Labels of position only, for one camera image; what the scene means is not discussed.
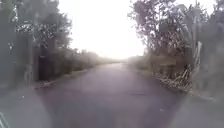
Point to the dry leaf litter verge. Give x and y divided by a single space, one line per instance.
176 81

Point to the grey asphalt road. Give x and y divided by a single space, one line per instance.
110 96

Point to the row of trees and bushes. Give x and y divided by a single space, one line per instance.
40 40
180 43

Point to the dirt roadside verge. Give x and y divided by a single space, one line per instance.
58 80

